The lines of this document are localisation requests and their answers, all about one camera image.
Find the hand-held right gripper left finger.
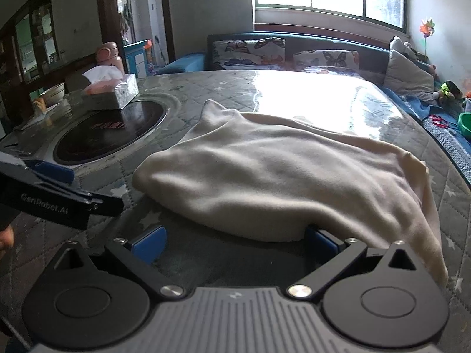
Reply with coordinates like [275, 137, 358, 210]
[52, 225, 185, 299]

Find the small butterfly print pillow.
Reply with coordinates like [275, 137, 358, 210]
[293, 50, 360, 73]

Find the round black induction cooktop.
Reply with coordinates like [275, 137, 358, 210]
[52, 99, 170, 167]

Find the blue sofa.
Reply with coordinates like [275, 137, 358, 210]
[157, 32, 471, 188]

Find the colourful pinwheel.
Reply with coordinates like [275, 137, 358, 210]
[419, 17, 437, 56]

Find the pink cartoon face bottle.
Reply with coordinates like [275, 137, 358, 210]
[95, 41, 124, 79]

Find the large butterfly print pillow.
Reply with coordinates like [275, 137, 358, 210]
[213, 37, 286, 71]

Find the red small object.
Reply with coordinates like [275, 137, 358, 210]
[428, 114, 452, 129]

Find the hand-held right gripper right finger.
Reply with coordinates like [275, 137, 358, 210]
[287, 225, 422, 299]

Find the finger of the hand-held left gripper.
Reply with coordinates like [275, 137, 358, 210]
[24, 159, 76, 185]
[83, 192, 124, 218]

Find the cream knit garment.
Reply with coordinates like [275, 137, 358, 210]
[132, 99, 450, 288]

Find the green plastic bowl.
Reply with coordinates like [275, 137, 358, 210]
[457, 113, 471, 137]

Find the green and black toy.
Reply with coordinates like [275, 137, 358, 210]
[437, 80, 465, 101]

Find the grey cushion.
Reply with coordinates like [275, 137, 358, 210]
[382, 49, 435, 95]

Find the blue quilted blanket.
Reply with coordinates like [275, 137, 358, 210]
[381, 86, 471, 186]

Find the dark wooden display cabinet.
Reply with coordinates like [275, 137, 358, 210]
[0, 0, 64, 86]

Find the cream ceramic bowl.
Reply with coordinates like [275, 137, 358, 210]
[38, 82, 66, 107]

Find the small blue cabinet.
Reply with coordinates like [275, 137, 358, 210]
[123, 39, 154, 78]

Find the dark wooden door frame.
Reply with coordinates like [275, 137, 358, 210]
[95, 0, 176, 67]

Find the person's left hand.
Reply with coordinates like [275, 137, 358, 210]
[0, 227, 15, 250]

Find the grey plush toy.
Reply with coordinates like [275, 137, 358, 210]
[389, 36, 421, 60]

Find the white tissue box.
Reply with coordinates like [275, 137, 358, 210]
[81, 65, 140, 110]

